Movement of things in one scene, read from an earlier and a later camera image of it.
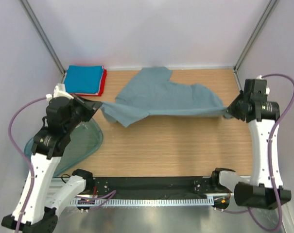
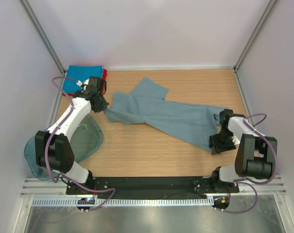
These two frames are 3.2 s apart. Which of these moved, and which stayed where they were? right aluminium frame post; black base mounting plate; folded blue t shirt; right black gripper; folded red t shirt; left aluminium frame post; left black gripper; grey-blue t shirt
Moved: right black gripper; left black gripper; grey-blue t shirt
Stayed: right aluminium frame post; folded red t shirt; black base mounting plate; folded blue t shirt; left aluminium frame post
